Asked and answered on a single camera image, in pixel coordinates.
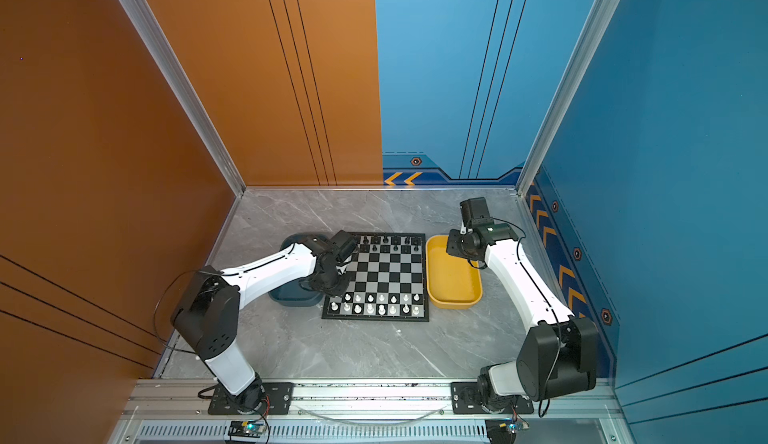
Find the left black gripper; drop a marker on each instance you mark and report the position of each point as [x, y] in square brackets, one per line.
[336, 293]

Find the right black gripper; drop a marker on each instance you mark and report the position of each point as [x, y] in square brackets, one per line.
[452, 248]

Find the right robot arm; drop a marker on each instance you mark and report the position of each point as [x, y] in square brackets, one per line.
[559, 355]

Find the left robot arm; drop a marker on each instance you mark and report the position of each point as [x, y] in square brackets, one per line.
[207, 314]

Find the left green circuit board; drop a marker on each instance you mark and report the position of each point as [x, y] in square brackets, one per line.
[248, 431]

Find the green circuit board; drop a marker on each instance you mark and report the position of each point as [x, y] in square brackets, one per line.
[248, 431]
[504, 431]

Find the right green circuit board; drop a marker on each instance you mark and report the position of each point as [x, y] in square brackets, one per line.
[504, 431]

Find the teal plastic tray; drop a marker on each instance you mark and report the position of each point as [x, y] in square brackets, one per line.
[297, 293]

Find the yellow plastic tray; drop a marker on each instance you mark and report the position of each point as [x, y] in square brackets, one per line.
[452, 283]

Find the black white chessboard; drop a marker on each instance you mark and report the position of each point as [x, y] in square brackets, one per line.
[388, 277]

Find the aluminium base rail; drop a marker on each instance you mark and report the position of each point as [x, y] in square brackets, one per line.
[401, 410]

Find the aluminium corner post right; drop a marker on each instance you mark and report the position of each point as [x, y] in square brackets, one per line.
[591, 35]

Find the aluminium corner post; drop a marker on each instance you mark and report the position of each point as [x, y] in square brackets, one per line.
[591, 35]
[154, 39]

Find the aluminium corner post left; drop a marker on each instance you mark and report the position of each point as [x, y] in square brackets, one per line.
[154, 39]

